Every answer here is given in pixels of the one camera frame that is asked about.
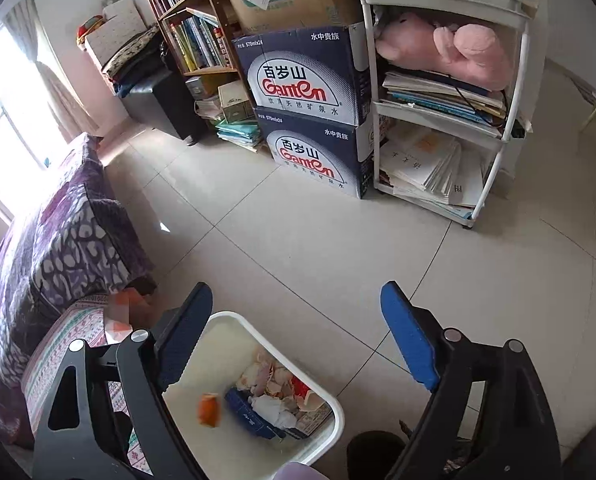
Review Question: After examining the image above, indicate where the blue water carton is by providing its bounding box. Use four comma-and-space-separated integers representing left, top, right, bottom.
230, 20, 374, 128
254, 105, 394, 200

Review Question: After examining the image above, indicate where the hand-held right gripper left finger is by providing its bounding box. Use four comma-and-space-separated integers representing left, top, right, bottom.
30, 281, 214, 480

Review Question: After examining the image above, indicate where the white plastic bin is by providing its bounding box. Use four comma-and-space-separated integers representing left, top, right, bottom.
160, 311, 345, 468

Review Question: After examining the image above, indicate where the stack of pale books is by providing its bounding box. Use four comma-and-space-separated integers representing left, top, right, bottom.
185, 76, 224, 121

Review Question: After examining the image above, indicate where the stack of white papers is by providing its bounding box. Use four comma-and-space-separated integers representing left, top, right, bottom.
378, 122, 499, 208

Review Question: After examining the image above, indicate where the white paper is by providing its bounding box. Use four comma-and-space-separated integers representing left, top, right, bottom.
241, 351, 291, 396

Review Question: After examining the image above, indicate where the red plush cushion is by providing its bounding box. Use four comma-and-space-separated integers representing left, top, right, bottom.
78, 16, 106, 41

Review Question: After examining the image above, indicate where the black round container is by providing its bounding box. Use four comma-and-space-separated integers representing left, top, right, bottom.
346, 430, 406, 480

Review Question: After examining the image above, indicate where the white storage box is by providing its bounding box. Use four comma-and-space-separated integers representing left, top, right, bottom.
85, 0, 146, 63

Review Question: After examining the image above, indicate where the bed with purple quilt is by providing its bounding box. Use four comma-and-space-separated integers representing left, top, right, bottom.
0, 132, 156, 451

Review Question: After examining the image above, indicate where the stack of flat books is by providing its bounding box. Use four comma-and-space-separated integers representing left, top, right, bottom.
380, 70, 509, 128

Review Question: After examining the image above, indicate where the blue biscuit box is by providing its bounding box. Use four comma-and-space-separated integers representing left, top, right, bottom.
224, 386, 291, 438

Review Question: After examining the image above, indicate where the orange peel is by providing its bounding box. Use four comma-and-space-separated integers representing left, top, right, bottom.
198, 393, 224, 428

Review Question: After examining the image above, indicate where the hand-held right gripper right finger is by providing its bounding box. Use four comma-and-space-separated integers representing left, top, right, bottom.
380, 280, 564, 480

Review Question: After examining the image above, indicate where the white shelf rack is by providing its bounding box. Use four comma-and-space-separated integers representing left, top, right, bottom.
353, 0, 539, 231

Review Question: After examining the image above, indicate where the window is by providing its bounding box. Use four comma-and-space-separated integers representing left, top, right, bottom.
0, 0, 74, 221

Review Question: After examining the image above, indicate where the striped patterned bedsheet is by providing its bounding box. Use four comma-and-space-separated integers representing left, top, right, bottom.
20, 294, 154, 480

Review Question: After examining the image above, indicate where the orange white object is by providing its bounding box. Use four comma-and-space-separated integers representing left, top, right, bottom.
105, 290, 151, 343

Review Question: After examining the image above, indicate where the pink curtain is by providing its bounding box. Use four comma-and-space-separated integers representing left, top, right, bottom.
3, 0, 101, 143

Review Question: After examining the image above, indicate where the stack of folded blankets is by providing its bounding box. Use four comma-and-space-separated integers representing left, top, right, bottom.
100, 25, 164, 98

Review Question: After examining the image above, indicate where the stack of teal books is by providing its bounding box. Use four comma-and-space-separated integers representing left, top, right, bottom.
215, 117, 264, 153

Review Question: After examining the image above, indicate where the pink plush toy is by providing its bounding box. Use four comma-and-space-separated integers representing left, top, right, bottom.
374, 12, 521, 92

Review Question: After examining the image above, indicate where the beige tissue box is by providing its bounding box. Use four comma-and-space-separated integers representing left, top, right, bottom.
217, 80, 256, 123

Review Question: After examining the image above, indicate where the white printed wrapper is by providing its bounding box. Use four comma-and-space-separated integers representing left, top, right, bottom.
285, 402, 335, 437

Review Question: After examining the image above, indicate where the black leather bench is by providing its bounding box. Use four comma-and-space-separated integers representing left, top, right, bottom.
123, 67, 211, 143

